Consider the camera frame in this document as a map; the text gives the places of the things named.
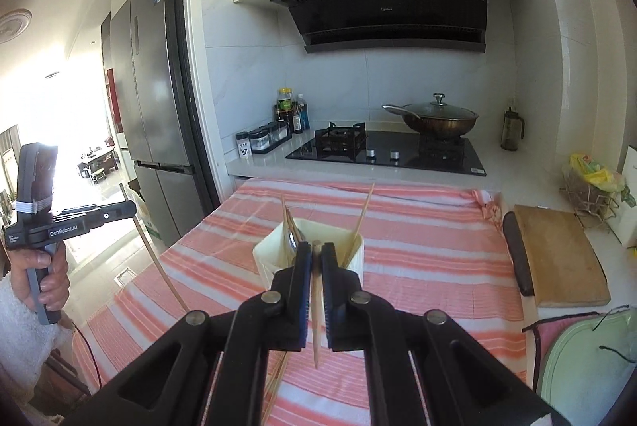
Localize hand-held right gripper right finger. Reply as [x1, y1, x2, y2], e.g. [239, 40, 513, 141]
[320, 242, 568, 426]

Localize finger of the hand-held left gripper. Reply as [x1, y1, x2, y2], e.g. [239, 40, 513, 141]
[92, 200, 137, 224]

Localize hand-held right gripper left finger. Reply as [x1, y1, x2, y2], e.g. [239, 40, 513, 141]
[60, 241, 313, 426]

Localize white ribbed utensil container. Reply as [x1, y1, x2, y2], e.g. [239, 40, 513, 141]
[252, 217, 365, 292]

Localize metal spoon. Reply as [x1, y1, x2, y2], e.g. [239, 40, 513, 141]
[281, 227, 302, 258]

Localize white fluffy sleeved forearm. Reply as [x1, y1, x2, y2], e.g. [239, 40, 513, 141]
[0, 274, 75, 407]

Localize person's left hand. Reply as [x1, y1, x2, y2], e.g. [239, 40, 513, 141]
[9, 243, 71, 313]

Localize dark wooden table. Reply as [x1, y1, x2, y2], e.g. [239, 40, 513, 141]
[77, 146, 120, 180]

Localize pink white striped cloth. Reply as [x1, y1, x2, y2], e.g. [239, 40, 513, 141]
[72, 177, 528, 426]

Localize red cabinet panel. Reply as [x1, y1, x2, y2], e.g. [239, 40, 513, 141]
[106, 66, 124, 135]

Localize grey refrigerator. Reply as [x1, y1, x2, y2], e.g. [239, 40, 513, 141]
[101, 0, 207, 248]

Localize spice jars and bottles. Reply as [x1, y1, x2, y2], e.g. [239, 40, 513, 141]
[249, 121, 292, 155]

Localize black gas stove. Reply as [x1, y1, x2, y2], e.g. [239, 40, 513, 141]
[285, 121, 487, 177]

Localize dark bottle blue label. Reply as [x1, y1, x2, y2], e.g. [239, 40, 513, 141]
[293, 94, 309, 134]

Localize black oblong pad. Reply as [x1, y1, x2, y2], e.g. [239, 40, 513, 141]
[502, 210, 535, 297]

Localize yellow cap sauce bottle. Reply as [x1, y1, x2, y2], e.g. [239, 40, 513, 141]
[276, 88, 294, 133]

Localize glass wok lid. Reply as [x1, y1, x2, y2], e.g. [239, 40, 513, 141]
[402, 93, 479, 118]

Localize pink pad black trim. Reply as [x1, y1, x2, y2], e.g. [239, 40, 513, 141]
[522, 311, 603, 402]

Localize wooden cutting board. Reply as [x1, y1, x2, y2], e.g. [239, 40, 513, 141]
[512, 204, 612, 308]

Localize dark glass oil jug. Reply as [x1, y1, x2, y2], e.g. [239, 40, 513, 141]
[500, 106, 526, 152]

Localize light green tray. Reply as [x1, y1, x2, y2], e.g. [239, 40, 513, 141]
[537, 307, 637, 426]

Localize black range hood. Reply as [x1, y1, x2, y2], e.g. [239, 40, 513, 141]
[269, 0, 497, 55]

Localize yellow plastic bag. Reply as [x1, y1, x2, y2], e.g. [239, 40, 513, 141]
[567, 152, 625, 193]

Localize white knife block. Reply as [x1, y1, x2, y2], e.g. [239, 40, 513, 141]
[607, 146, 637, 248]

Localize black door frame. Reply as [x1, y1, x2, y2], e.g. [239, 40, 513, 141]
[166, 0, 222, 213]

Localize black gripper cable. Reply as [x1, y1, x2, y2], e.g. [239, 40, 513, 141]
[67, 321, 103, 389]

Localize dark wok with handle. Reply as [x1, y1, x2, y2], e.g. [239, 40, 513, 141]
[382, 102, 479, 139]

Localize wire rack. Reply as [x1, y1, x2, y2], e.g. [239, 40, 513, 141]
[560, 152, 630, 228]

